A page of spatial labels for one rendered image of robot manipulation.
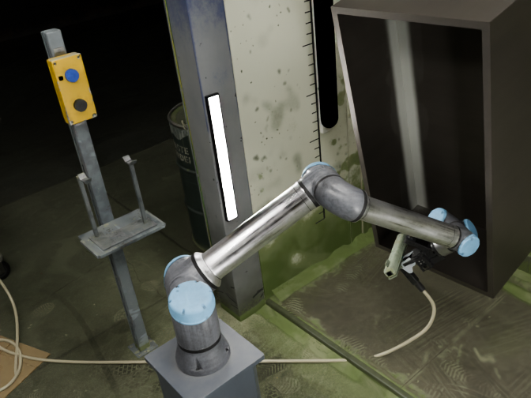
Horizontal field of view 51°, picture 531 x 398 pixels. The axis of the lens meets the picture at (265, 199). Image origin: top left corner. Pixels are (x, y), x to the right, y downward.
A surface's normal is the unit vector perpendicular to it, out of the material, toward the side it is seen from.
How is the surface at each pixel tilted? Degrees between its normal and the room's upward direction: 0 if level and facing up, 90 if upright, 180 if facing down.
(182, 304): 5
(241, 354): 0
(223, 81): 90
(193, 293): 5
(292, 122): 90
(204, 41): 90
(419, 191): 102
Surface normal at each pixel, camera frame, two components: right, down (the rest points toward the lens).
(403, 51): -0.69, 0.58
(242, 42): 0.64, 0.32
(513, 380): -0.11, -0.86
